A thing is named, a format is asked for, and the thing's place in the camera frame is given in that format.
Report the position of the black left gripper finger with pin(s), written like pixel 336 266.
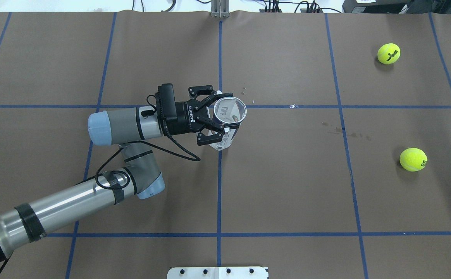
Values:
pixel 219 133
pixel 204 96

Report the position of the aluminium frame post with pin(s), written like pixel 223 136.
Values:
pixel 220 9

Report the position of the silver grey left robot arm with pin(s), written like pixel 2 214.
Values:
pixel 209 114

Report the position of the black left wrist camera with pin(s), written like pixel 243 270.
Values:
pixel 165 103

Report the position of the white camera stand post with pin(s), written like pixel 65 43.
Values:
pixel 241 272

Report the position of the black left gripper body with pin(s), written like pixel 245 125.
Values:
pixel 185 117

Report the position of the yellow tennis ball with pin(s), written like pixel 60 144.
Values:
pixel 413 159
pixel 388 53

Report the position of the clear tennis ball can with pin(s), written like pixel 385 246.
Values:
pixel 228 110

